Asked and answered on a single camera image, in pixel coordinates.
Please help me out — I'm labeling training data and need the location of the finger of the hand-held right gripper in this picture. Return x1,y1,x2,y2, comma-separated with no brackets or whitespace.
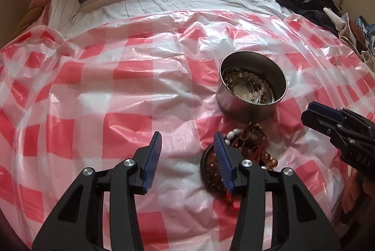
301,111,356,150
307,102,375,137

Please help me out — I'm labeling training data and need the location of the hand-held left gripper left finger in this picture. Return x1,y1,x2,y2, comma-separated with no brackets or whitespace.
32,132,162,251

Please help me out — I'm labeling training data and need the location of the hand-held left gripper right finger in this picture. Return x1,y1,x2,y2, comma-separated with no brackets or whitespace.
213,132,342,251

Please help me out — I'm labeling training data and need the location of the dark beaded bangle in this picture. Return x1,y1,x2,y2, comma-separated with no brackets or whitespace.
200,146,233,191

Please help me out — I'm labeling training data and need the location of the white bead bracelet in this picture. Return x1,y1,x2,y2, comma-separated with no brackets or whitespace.
225,129,244,144
222,68,277,105

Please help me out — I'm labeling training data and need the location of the amber bead bracelet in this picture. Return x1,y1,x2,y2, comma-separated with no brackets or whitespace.
257,134,279,171

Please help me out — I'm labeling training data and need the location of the round metal tin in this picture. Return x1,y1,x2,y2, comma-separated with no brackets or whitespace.
216,51,288,123

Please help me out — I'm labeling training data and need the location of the red white checkered plastic sheet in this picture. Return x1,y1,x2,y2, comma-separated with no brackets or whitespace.
0,9,375,251

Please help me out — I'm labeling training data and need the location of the beige cloth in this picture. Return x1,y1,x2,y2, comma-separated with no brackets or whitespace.
323,7,352,41

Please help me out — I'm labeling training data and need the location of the blue cloth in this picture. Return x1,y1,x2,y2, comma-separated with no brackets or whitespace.
354,15,375,48

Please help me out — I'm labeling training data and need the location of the pink cloth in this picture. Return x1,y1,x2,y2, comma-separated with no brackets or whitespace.
26,0,57,16

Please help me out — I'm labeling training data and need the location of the pale bead bracelet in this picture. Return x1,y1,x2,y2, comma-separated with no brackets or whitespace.
233,70,274,103

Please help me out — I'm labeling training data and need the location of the white bead bracelet in tin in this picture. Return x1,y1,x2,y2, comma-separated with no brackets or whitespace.
222,68,277,105

